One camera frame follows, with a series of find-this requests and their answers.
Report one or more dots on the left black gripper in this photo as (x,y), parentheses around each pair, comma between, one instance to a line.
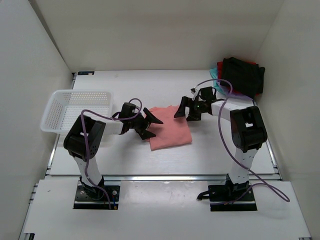
(150,118)

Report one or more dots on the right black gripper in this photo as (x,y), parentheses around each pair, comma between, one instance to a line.
(185,102)

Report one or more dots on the pink t shirt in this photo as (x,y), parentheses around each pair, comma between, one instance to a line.
(173,132)

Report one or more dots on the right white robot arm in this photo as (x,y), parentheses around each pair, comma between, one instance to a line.
(248,134)

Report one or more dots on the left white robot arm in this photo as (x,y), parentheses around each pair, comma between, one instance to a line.
(84,138)

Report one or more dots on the purple folded t shirt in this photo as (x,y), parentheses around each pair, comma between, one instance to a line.
(229,95)

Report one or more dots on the teal folded t shirt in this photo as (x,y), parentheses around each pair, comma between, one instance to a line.
(214,75)

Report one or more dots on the red folded t shirt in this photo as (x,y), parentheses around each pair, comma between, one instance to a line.
(220,71)

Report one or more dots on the black folded t shirt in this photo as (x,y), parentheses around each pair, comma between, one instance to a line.
(245,78)

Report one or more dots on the white plastic basket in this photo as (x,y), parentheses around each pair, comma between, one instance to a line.
(64,107)

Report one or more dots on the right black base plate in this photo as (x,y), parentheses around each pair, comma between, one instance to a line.
(225,197)

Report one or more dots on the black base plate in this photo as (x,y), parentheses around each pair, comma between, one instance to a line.
(85,201)
(225,197)

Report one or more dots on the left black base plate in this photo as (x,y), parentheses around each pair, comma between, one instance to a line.
(85,201)

